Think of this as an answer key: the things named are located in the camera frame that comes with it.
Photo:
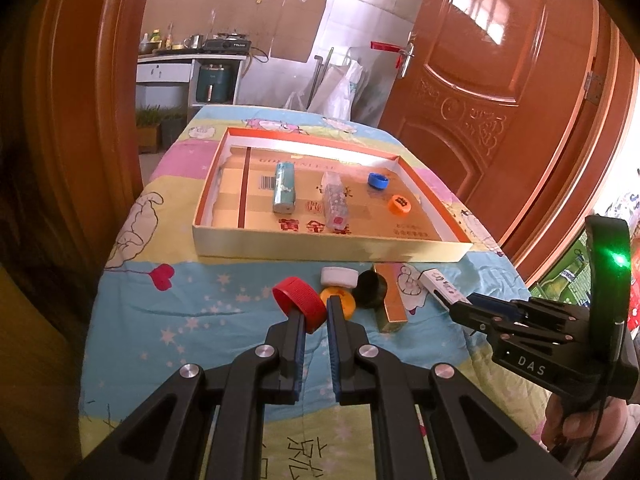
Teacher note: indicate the white bottle cap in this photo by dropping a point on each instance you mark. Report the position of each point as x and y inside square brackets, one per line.
[339, 276]

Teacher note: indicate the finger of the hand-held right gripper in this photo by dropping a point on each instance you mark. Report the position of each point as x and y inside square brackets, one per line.
[480, 317]
[505, 306]

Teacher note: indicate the white printed slim box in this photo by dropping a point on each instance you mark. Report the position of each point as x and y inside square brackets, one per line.
[437, 282]

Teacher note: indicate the red bottle cap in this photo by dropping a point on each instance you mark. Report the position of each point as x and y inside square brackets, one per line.
[300, 295]

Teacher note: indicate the small gold box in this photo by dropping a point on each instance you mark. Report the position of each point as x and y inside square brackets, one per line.
[392, 300]

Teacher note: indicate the plain orange bottle cap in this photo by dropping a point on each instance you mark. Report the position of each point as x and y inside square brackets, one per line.
[345, 300]

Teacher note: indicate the teal printed slim box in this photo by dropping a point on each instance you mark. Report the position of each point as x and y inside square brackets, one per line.
[284, 187]

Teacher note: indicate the orange cap with black print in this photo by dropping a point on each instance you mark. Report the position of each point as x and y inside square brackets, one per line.
[400, 204]

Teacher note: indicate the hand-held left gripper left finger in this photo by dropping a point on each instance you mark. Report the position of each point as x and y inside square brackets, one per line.
[299, 355]

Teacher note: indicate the cartoon sheep printed blanket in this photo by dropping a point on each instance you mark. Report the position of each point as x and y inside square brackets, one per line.
[210, 310]

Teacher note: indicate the black bottle cap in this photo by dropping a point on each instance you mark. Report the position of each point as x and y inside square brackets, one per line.
[371, 287]

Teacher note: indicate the person's right hand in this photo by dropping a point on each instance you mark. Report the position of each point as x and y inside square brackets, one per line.
[562, 427]

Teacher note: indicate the planter box with grass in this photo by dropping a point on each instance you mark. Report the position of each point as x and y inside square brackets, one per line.
[148, 130]

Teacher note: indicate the dark plant pot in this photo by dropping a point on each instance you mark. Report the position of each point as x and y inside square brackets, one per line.
[173, 132]

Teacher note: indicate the dark green air fryer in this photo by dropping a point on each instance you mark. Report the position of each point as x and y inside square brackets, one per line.
[214, 82]

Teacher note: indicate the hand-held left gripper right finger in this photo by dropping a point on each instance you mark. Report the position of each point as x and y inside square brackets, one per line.
[334, 360]

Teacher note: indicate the white woven sacks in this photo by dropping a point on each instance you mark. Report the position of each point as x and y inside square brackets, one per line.
[340, 90]

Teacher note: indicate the black gas stove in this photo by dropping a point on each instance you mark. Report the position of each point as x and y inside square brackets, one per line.
[227, 44]

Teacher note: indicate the wooden door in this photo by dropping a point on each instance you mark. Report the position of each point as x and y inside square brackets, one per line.
[480, 85]

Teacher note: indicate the cardboard sheets on wall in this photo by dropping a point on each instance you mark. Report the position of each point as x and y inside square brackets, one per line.
[240, 15]

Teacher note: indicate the metal kettle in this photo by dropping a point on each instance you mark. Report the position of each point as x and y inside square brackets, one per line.
[194, 41]

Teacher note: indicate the green printed carton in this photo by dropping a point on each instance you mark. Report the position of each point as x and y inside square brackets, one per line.
[565, 270]

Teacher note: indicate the red ribbon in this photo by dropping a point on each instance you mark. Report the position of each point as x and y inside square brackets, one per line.
[387, 46]

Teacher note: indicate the wooden door frame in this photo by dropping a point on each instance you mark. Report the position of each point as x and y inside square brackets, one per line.
[100, 110]

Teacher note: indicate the grey kitchen counter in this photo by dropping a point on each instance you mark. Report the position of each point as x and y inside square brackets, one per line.
[165, 72]

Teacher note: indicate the metal door hinge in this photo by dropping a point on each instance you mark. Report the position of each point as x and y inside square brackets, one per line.
[595, 87]

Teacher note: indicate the blue bottle cap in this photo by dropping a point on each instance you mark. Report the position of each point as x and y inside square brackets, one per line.
[378, 180]

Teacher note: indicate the shallow orange-rimmed cardboard box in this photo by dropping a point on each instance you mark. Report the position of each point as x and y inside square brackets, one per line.
[300, 200]

